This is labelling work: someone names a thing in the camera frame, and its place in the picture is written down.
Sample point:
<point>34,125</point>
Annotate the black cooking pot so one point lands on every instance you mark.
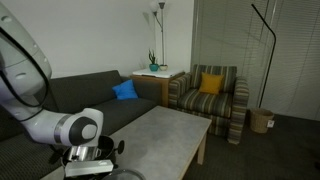
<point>108,146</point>

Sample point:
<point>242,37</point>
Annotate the round glass pot lid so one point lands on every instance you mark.
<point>123,175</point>

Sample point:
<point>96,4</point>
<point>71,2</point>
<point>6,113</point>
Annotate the plant in teal pot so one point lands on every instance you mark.
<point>153,67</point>

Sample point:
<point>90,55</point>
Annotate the striped armchair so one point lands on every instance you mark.
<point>206,103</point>

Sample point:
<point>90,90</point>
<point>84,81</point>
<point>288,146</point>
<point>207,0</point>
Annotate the thin black floor lamp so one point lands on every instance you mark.
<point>272,46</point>

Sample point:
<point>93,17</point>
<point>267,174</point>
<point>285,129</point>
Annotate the blue pillow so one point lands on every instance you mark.
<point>125,90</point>

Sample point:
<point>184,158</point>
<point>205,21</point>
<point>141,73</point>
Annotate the white paper tag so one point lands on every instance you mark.
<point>270,124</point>

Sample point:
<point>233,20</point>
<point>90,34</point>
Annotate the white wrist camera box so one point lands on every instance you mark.
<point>88,167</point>

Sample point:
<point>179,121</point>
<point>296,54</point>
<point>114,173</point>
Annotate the grey window blinds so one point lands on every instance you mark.
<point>233,33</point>

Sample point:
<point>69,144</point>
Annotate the wicker basket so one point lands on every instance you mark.
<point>260,120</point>

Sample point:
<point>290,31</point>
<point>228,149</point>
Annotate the wooden side table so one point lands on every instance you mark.
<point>156,88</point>

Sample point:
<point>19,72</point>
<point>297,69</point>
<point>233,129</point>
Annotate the dark grey sofa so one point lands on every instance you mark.
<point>126,110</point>

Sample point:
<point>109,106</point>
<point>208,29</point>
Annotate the white shade floor lamp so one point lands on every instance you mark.
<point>162,33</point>

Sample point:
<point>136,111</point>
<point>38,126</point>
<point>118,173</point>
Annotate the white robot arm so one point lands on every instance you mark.
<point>43,126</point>

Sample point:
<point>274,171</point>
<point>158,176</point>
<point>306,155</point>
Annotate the yellow cushion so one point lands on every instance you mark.
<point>211,83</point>

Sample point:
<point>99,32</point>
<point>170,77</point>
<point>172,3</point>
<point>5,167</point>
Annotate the light wooden table leg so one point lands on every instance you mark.
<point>202,150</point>

